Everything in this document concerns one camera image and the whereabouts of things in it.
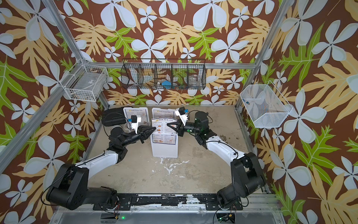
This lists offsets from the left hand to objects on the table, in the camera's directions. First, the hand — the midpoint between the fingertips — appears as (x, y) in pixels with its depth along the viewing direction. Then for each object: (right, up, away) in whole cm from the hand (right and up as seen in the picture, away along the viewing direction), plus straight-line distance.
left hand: (155, 126), depth 76 cm
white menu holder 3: (-1, +9, +16) cm, 18 cm away
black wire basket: (+1, +36, +21) cm, 42 cm away
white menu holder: (+4, -12, +8) cm, 15 cm away
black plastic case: (-36, +6, +28) cm, 46 cm away
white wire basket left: (-46, +27, +10) cm, 54 cm away
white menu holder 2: (-11, +9, +17) cm, 22 cm away
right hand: (+7, +1, -1) cm, 7 cm away
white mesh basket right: (+66, +12, +7) cm, 67 cm away
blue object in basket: (+5, +29, +20) cm, 35 cm away
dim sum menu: (+4, -4, +2) cm, 7 cm away
